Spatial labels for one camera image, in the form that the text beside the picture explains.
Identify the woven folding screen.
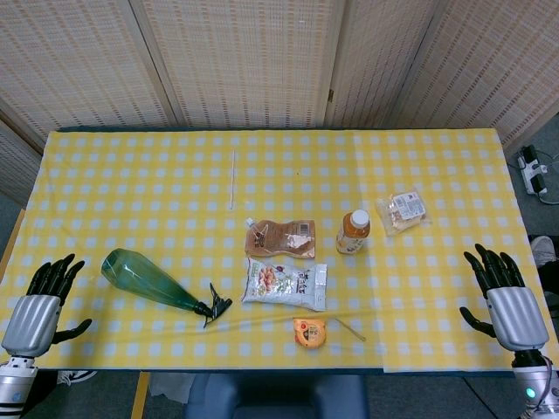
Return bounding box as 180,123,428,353
0,0,559,207

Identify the tea drink bottle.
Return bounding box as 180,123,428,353
335,209,372,256

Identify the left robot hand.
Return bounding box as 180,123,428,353
0,253,93,360

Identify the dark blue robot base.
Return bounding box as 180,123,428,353
183,373,372,419

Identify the yellow checkered tablecloth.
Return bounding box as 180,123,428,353
0,129,559,374

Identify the yellow tape measure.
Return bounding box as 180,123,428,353
293,317,367,350

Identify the brown sauce pouch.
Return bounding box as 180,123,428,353
244,216,317,260

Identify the white power strip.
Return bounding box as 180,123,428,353
517,146,551,196

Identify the white snack bag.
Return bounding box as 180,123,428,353
240,257,328,313

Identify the green plastic bottle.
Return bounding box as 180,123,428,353
100,248,234,329

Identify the white sneaker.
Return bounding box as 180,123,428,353
529,235,559,265

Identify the clear packaged snack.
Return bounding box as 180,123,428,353
376,185,432,237

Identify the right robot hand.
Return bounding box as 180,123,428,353
459,244,550,352

